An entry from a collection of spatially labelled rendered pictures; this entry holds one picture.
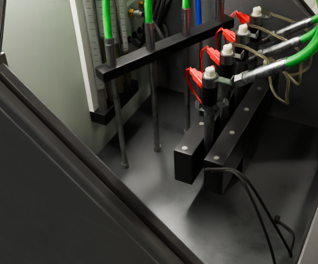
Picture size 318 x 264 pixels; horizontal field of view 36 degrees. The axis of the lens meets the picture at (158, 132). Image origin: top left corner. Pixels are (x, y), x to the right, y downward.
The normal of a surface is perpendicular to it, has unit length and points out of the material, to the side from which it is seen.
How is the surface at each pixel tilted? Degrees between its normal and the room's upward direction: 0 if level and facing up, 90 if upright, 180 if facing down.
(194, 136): 0
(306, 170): 0
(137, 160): 0
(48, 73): 90
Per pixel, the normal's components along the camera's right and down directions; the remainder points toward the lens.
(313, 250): -0.05, -0.76
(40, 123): 0.57, -0.38
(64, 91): 0.88, 0.27
